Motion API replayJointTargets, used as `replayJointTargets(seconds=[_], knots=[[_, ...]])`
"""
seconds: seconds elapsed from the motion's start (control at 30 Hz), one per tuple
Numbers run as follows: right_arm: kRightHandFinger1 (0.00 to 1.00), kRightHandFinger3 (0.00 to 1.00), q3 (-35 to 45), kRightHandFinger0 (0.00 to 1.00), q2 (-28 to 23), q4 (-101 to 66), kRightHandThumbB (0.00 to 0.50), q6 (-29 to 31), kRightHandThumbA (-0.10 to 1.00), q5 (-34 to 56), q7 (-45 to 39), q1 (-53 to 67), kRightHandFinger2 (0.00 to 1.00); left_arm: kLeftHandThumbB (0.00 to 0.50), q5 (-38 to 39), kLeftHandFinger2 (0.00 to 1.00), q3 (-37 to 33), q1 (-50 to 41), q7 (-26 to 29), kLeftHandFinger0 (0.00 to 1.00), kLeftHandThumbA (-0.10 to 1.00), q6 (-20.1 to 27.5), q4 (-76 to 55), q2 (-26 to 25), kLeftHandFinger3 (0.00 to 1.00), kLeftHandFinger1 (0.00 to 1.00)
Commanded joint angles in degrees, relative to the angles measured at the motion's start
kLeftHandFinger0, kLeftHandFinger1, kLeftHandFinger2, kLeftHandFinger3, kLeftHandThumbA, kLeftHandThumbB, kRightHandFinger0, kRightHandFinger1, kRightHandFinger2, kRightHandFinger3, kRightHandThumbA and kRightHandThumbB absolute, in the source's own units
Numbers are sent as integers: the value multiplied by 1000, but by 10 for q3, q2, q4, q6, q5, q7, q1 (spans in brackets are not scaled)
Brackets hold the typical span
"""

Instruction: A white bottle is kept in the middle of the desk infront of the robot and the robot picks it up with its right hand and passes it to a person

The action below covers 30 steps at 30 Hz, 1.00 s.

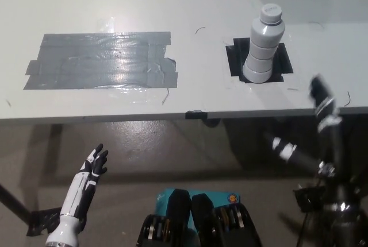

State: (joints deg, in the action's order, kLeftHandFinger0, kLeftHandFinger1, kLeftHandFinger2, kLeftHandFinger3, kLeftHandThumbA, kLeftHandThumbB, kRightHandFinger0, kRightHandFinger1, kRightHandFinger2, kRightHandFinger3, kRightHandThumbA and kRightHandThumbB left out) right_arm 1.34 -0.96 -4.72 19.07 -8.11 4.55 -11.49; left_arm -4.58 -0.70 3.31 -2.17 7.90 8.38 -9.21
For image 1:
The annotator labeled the grey duct tape patch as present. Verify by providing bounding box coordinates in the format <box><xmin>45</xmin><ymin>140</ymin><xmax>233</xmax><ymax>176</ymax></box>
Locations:
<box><xmin>23</xmin><ymin>31</ymin><xmax>179</xmax><ymax>91</ymax></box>

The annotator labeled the white plastic bottle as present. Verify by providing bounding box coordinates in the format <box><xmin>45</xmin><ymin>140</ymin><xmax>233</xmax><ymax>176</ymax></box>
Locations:
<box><xmin>241</xmin><ymin>3</ymin><xmax>288</xmax><ymax>83</ymax></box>

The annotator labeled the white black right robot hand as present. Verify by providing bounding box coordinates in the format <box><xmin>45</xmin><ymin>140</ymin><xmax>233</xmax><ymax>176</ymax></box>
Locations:
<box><xmin>263</xmin><ymin>74</ymin><xmax>344</xmax><ymax>173</ymax></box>

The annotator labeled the small black tape piece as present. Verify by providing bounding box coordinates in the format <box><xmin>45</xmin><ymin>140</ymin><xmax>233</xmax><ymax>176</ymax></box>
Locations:
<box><xmin>185</xmin><ymin>110</ymin><xmax>208</xmax><ymax>120</ymax></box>

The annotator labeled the black teal robot torso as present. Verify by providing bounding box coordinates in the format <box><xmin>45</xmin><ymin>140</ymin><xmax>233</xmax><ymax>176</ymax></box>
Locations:
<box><xmin>136</xmin><ymin>188</ymin><xmax>262</xmax><ymax>247</ymax></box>

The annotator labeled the black tape square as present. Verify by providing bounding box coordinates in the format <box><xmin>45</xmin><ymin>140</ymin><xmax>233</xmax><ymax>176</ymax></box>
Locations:
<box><xmin>225</xmin><ymin>37</ymin><xmax>294</xmax><ymax>83</ymax></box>

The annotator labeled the black metal rod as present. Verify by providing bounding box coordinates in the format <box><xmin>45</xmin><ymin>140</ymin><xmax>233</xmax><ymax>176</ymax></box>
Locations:
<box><xmin>0</xmin><ymin>183</ymin><xmax>33</xmax><ymax>225</ymax></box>

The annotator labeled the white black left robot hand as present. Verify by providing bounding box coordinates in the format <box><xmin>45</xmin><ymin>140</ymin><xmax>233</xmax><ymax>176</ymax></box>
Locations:
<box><xmin>45</xmin><ymin>143</ymin><xmax>109</xmax><ymax>245</ymax></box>

